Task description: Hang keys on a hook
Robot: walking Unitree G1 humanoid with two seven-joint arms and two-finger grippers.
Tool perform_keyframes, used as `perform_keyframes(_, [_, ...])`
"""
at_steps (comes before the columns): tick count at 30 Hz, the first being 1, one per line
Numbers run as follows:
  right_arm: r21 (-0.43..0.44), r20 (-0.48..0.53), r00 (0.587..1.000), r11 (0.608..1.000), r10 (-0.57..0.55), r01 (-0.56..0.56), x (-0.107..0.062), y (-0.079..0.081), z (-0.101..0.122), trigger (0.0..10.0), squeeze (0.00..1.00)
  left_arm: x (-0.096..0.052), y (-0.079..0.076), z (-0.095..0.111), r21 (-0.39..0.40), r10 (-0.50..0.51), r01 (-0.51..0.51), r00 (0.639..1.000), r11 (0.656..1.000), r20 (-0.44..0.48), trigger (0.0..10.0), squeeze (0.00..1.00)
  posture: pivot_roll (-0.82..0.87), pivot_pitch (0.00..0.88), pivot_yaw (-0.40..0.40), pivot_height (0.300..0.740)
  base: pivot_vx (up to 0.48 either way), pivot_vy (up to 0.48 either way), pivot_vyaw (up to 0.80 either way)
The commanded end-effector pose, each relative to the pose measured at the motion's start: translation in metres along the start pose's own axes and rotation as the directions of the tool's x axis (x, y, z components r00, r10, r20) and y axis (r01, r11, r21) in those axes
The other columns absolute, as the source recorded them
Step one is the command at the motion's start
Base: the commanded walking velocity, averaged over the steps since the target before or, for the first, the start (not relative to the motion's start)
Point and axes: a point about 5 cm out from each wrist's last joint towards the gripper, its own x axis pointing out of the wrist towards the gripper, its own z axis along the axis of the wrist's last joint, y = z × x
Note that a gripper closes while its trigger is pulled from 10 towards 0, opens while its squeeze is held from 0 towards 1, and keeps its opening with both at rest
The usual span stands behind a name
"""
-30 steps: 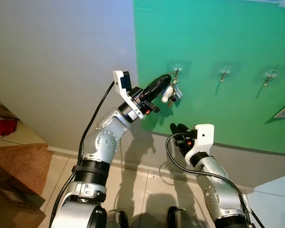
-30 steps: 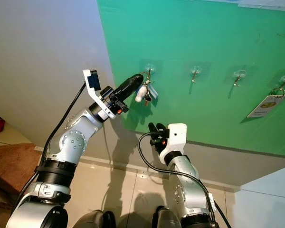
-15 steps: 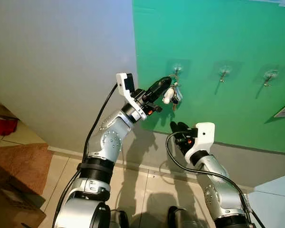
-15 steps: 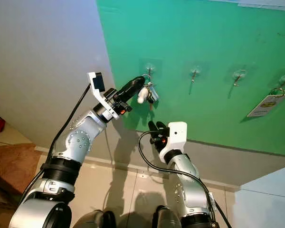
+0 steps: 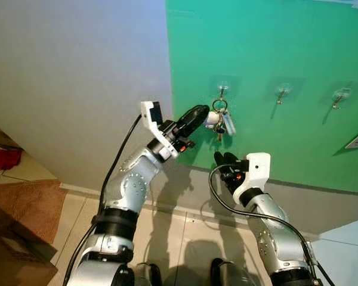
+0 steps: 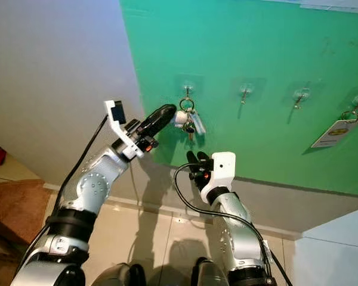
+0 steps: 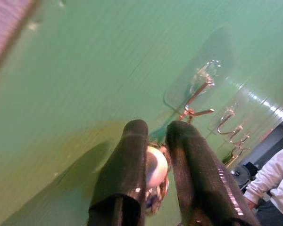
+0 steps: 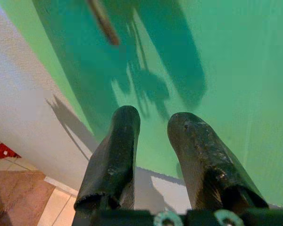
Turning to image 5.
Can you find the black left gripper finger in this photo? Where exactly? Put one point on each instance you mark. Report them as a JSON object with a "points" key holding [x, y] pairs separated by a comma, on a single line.
{"points": [[194, 112], [197, 124]]}

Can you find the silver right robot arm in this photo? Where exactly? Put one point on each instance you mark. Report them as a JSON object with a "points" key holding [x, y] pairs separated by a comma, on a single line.
{"points": [[274, 238]]}

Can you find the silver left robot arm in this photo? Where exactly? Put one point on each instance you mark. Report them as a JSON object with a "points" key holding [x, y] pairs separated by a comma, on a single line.
{"points": [[131, 185]]}

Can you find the clear adhesive metal hook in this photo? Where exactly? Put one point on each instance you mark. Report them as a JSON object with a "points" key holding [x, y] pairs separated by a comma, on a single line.
{"points": [[222, 90], [340, 94], [281, 92]]}

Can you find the robot left leg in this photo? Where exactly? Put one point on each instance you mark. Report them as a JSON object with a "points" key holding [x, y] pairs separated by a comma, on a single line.
{"points": [[149, 277]]}

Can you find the white cabinet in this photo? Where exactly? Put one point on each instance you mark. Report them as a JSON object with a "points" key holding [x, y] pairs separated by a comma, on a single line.
{"points": [[346, 256]]}

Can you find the brown cardboard box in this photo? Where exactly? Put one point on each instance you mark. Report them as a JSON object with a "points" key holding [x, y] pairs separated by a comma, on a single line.
{"points": [[24, 208]]}

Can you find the red cloth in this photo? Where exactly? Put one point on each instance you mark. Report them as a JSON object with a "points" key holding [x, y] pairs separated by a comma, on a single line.
{"points": [[3, 158]]}

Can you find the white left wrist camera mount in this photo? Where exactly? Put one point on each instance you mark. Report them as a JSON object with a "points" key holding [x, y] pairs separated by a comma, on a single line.
{"points": [[157, 138]]}

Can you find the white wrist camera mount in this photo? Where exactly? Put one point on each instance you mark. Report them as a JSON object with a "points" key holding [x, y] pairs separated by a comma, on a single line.
{"points": [[258, 167], [157, 138]]}

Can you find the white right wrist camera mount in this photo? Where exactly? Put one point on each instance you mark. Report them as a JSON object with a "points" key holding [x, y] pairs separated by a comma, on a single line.
{"points": [[258, 167]]}

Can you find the green wall board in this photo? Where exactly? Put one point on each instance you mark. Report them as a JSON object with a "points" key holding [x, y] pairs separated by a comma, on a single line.
{"points": [[286, 47]]}

